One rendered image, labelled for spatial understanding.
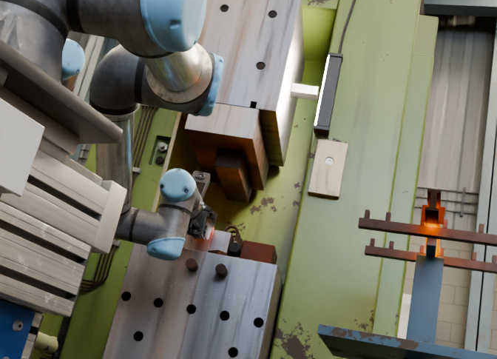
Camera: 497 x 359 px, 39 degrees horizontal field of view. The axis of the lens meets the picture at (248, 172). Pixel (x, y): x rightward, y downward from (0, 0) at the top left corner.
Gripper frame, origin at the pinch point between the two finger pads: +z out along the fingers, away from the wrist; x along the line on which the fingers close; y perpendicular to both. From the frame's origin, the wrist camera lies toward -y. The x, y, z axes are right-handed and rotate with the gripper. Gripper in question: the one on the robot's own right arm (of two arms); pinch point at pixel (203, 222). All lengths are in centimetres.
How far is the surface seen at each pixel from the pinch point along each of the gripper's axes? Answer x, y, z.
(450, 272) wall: 145, -156, 580
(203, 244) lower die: 0.8, 5.3, 2.7
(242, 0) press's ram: -5, -72, 3
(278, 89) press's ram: 11.8, -43.7, 2.6
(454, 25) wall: 118, -470, 583
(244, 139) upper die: 5.2, -27.0, 3.7
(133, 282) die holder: -13.2, 19.7, -3.3
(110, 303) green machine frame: -24.2, 23.4, 16.7
